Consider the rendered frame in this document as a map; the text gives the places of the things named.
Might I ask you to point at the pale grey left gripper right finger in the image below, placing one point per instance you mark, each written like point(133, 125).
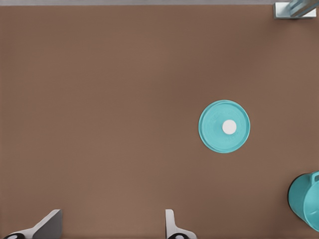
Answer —
point(170, 224)

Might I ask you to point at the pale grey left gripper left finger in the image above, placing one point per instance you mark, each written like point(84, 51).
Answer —
point(47, 225)

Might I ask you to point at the teal pot lid white knob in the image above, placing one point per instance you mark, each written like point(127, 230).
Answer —
point(224, 126)

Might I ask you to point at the teal pot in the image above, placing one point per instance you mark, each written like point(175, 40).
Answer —
point(302, 199)

